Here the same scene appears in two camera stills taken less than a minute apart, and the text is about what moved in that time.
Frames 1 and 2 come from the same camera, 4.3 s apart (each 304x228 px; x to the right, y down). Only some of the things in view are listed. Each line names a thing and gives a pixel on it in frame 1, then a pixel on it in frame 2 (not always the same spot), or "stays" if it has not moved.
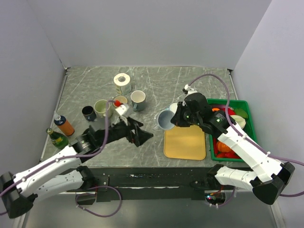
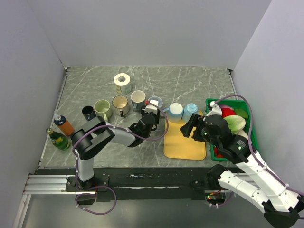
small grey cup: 164,120 -> 156,98
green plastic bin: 250,128 stays
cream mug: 123,99 stays
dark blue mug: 89,113 stays
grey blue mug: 138,99 stays
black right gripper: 177,118 -> 195,120
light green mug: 99,108 stays
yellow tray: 185,143 stays
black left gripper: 140,136 -> 157,117
